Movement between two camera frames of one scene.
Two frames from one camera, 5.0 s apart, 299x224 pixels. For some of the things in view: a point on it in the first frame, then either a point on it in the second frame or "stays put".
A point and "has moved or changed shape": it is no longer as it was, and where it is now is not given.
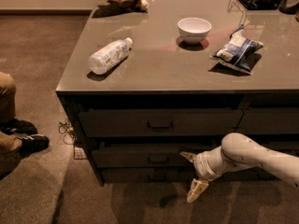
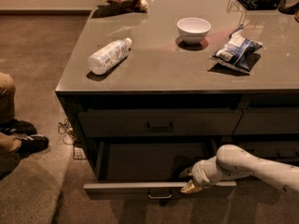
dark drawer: x=161 y=122 stays put
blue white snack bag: x=238 y=52 stays put
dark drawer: x=142 y=159 has moved or changed shape
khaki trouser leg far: x=7 y=98 stays put
